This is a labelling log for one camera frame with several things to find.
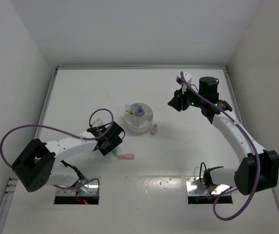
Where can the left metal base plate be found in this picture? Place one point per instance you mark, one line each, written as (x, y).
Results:
(90, 188)

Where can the white round divided organizer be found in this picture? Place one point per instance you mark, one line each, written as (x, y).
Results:
(142, 124)

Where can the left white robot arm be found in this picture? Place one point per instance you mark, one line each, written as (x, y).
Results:
(44, 163)

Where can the metal base plate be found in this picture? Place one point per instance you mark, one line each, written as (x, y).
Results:
(90, 188)
(195, 188)

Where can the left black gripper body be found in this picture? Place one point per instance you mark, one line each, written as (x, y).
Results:
(113, 142)

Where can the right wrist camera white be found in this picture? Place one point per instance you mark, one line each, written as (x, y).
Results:
(184, 79)

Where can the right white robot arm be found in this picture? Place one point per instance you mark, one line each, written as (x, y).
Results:
(258, 168)

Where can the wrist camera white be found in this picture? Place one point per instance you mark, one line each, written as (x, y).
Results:
(184, 79)
(98, 123)

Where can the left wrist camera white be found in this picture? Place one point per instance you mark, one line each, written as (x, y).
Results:
(98, 123)

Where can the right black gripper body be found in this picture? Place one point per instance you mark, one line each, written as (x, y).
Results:
(188, 99)

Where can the pink highlighter marker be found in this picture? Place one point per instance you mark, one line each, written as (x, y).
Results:
(126, 157)

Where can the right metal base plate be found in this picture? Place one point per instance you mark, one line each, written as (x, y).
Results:
(195, 188)

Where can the blue highlighter marker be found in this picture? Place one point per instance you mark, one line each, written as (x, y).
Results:
(130, 108)

